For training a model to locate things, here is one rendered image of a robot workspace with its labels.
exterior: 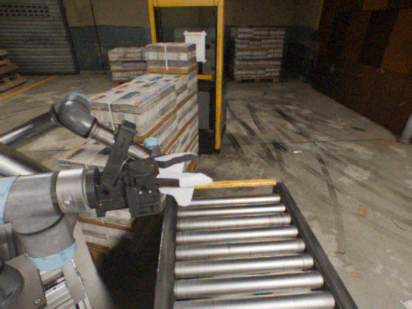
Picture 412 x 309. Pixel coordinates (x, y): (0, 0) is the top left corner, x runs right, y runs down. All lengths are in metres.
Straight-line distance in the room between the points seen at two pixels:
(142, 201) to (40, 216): 0.16
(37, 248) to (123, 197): 0.17
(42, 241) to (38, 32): 8.71
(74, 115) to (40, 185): 0.63
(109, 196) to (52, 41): 8.60
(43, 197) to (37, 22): 8.68
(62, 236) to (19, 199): 0.11
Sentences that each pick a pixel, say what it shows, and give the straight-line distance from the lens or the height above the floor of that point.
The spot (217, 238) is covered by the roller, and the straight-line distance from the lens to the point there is 0.92.
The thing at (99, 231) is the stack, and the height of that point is 0.32.
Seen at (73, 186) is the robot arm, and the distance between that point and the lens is 0.45.
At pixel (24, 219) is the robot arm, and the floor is 1.20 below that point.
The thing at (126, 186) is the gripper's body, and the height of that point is 1.23.
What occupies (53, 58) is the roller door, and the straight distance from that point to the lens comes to 9.06.
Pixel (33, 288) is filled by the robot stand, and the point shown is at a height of 0.82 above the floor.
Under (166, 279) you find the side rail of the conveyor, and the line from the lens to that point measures 0.82.
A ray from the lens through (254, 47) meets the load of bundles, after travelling 6.65.
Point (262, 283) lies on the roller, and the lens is 0.83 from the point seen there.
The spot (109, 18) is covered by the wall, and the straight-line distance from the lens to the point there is 8.40.
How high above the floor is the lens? 1.48
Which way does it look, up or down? 29 degrees down
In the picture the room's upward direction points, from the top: straight up
